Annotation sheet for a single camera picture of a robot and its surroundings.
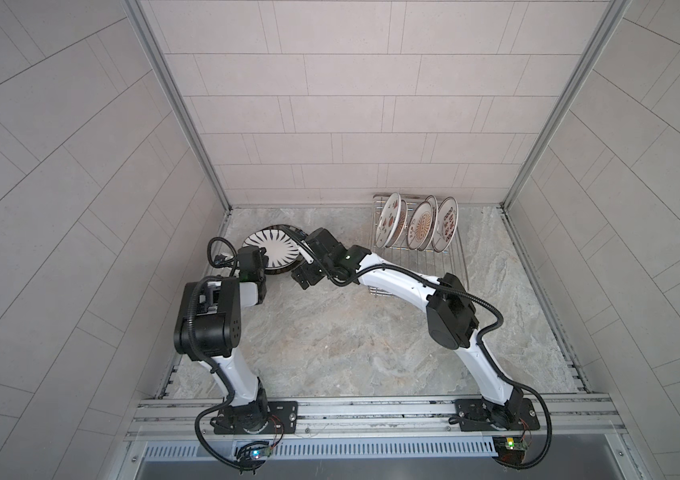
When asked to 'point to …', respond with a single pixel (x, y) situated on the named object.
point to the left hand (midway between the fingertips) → (264, 246)
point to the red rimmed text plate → (445, 226)
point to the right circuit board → (511, 449)
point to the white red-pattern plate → (423, 225)
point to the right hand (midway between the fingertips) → (300, 269)
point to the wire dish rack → (423, 262)
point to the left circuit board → (260, 453)
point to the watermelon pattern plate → (388, 220)
